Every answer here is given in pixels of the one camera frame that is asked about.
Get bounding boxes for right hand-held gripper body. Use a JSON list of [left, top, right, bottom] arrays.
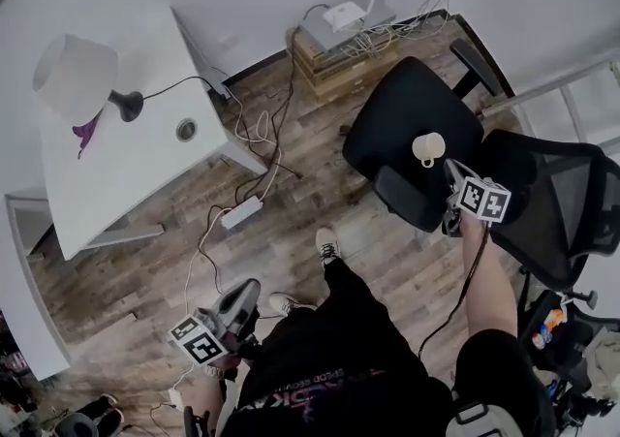
[[441, 175, 513, 237]]

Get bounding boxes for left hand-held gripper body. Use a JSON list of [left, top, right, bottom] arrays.
[[168, 308, 263, 366]]

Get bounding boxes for cream mug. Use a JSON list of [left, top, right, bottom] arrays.
[[412, 132, 447, 169]]

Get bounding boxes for purple cloth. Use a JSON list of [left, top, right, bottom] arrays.
[[72, 114, 103, 160]]

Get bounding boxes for white table lamp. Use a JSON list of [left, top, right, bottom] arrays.
[[32, 33, 145, 124]]

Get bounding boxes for person's right forearm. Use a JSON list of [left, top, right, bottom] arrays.
[[457, 219, 517, 344]]

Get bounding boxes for grey shoulder harness pad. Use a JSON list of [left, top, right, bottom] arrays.
[[445, 400, 522, 437]]

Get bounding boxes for person's left forearm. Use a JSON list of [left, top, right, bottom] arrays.
[[181, 366, 238, 426]]

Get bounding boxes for person's left white sneaker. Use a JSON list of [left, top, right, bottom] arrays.
[[268, 292, 314, 318]]

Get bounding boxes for person's white sneaker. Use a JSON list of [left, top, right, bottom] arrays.
[[315, 227, 340, 267], [268, 292, 314, 318]]

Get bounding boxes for white power strip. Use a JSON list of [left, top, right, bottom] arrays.
[[221, 196, 265, 231]]

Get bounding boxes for black mesh-back office chair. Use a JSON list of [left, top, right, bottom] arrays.
[[342, 38, 620, 310]]

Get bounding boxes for person's right white sneaker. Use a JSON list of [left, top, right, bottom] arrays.
[[315, 227, 340, 267]]

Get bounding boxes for person's black trousers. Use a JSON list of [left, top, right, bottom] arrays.
[[256, 258, 422, 378]]

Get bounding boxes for person's black shirt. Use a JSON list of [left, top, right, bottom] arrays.
[[222, 328, 553, 437]]

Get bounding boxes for colourful snack packets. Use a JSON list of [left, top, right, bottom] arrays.
[[530, 308, 568, 349]]

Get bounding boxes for grey round device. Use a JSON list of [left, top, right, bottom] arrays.
[[52, 411, 101, 437]]

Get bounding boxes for white router on box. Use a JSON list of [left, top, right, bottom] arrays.
[[285, 25, 403, 100]]

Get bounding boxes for white square table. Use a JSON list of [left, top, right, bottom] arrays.
[[28, 6, 267, 262]]

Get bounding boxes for grey flat device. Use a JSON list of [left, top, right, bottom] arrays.
[[297, 0, 397, 56]]

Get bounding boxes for black cluttered office chair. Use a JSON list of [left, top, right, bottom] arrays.
[[520, 287, 620, 407]]

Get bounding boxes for cluttered storage shelf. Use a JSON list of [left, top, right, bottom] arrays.
[[0, 308, 40, 426]]

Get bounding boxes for beige cloth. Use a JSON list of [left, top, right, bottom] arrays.
[[583, 328, 620, 388]]

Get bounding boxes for long white floor cable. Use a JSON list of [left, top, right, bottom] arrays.
[[171, 211, 229, 392]]

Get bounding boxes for grey metal frame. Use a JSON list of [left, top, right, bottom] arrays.
[[481, 59, 620, 155]]

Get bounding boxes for bundle of white network cables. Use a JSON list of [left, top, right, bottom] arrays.
[[338, 0, 456, 61]]

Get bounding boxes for black floor cable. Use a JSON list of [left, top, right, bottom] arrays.
[[207, 64, 304, 233]]

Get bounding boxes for round table cable grommet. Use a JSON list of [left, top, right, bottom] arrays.
[[174, 117, 200, 141]]

